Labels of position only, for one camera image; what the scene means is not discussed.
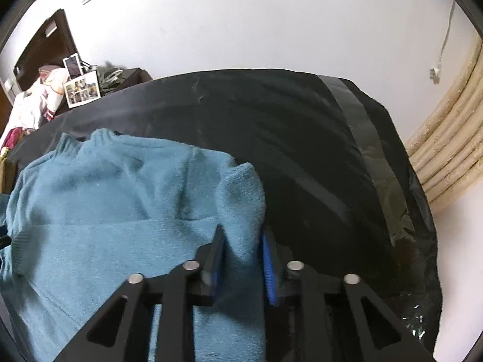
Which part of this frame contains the dark wooden headboard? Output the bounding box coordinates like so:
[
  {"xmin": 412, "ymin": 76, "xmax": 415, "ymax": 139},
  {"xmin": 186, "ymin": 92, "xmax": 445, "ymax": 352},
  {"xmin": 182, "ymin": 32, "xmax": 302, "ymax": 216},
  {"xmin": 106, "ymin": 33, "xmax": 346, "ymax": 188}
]
[{"xmin": 13, "ymin": 9, "xmax": 78, "ymax": 92}]

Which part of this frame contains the teal knitted sweater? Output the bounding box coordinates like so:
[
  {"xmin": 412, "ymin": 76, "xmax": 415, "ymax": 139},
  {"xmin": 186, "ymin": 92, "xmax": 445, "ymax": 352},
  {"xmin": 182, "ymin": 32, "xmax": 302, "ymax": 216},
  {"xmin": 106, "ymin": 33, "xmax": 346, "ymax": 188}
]
[{"xmin": 1, "ymin": 129, "xmax": 265, "ymax": 361}]

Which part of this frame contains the photo collage frame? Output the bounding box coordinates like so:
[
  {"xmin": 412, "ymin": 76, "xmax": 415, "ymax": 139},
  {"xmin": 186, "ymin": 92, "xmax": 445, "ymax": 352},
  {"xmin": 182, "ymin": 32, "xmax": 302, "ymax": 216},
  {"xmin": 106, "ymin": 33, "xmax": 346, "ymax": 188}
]
[{"xmin": 64, "ymin": 70, "xmax": 101, "ymax": 109}]

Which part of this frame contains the beige curtain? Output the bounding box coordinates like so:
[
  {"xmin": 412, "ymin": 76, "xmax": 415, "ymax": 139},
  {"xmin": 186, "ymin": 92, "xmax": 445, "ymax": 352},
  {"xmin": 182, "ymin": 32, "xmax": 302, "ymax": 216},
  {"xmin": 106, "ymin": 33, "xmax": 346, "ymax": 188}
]
[{"xmin": 406, "ymin": 36, "xmax": 483, "ymax": 213}]

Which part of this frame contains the white and pink bedding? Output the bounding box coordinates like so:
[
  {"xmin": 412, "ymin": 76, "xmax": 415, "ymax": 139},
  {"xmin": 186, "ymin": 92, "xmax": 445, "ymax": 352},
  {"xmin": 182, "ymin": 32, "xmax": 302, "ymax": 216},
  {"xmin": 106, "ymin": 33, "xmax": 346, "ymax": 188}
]
[{"xmin": 1, "ymin": 65, "xmax": 69, "ymax": 147}]

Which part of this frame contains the white framed tablet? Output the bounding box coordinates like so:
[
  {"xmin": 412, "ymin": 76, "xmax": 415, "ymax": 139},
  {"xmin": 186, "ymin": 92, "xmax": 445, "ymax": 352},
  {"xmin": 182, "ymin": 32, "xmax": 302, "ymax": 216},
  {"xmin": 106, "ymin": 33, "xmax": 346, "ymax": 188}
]
[{"xmin": 62, "ymin": 53, "xmax": 84, "ymax": 79}]

